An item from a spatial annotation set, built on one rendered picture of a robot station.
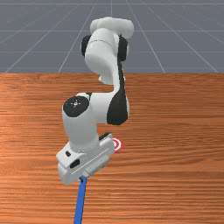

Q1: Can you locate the long blue stick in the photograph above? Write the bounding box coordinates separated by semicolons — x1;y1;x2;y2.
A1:
73;175;88;224

